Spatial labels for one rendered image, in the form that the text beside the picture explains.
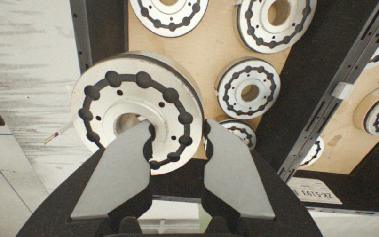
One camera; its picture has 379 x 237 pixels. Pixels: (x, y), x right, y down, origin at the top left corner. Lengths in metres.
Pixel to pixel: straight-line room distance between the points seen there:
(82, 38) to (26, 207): 2.58
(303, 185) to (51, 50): 0.65
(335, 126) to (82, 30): 0.47
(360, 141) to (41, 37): 0.76
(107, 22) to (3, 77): 0.42
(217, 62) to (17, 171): 2.17
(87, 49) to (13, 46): 0.37
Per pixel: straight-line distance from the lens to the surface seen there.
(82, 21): 0.20
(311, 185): 0.47
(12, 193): 2.60
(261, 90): 0.28
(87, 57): 0.21
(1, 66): 0.61
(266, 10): 0.26
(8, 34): 0.57
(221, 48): 0.29
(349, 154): 0.54
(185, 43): 0.28
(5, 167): 2.30
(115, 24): 0.27
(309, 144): 0.29
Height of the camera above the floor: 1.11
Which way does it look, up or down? 61 degrees down
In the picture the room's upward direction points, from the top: 177 degrees clockwise
